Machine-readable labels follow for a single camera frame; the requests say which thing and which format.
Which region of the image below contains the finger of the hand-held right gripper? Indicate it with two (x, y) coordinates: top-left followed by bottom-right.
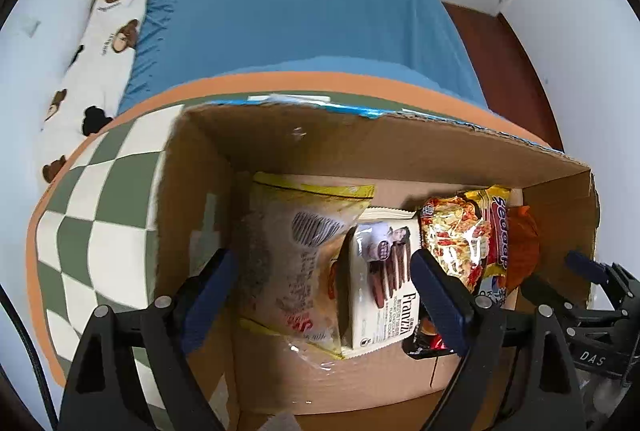
(522, 273), (578, 312)
(565, 250), (640, 309)

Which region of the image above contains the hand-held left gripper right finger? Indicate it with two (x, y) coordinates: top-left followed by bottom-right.
(410, 248), (586, 431)

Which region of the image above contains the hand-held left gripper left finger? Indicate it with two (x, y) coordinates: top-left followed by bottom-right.
(59, 248), (241, 431)

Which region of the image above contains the dark red candy packet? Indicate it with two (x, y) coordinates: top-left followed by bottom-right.
(402, 306), (466, 359)

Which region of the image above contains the yellow red noodle packet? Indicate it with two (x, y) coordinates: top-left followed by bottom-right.
(419, 185), (513, 307)

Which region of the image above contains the white snack packet yellow edge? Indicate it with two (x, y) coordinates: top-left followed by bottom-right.
(237, 171), (376, 359)

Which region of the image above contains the white chocolate cookie packet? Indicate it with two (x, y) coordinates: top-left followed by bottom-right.
(342, 207), (426, 359)

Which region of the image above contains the cardboard box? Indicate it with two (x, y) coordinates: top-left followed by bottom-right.
(155, 98), (601, 431)

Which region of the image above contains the orange snack packet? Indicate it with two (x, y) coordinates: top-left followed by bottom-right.
(507, 205), (542, 289)

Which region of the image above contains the green white checkered mat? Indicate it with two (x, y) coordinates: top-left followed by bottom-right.
(27, 71), (566, 431)

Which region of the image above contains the white bear print pillow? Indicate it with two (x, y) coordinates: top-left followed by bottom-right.
(40, 0), (151, 184)

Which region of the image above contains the blue bed sheet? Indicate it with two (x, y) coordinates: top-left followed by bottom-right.
(117, 0), (488, 114)

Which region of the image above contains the black cable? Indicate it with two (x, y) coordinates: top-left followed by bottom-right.
(0, 286), (58, 431)

